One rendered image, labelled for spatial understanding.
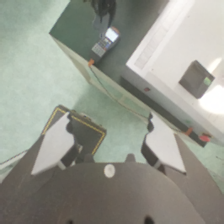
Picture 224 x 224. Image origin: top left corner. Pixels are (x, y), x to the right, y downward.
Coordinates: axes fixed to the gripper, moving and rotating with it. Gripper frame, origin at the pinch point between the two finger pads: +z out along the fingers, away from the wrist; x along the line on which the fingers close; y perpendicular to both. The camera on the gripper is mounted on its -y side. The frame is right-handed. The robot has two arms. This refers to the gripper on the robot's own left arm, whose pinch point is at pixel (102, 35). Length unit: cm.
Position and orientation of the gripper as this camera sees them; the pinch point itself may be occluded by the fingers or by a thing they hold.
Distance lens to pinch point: 48.5
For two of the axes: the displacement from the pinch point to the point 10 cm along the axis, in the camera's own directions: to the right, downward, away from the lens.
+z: -2.3, 1.3, 9.6
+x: 7.8, 6.1, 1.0
